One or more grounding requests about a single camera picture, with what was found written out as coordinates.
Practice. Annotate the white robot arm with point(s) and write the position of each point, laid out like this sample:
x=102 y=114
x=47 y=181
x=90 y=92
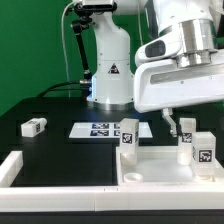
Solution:
x=180 y=66

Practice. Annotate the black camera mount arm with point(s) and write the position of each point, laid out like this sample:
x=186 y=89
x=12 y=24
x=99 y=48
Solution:
x=83 y=22

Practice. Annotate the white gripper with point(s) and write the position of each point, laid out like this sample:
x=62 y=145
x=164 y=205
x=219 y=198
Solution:
x=159 y=83

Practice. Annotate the camera on mount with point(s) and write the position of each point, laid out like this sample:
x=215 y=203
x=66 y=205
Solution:
x=98 y=5

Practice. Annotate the white U-shaped obstacle fence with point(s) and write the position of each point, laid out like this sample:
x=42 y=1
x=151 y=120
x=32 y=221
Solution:
x=102 y=198

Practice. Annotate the white marker tag sheet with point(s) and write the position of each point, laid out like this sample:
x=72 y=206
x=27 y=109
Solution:
x=108 y=130

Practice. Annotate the white square tabletop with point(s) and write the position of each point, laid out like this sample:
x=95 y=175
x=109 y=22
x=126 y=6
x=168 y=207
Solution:
x=158 y=165

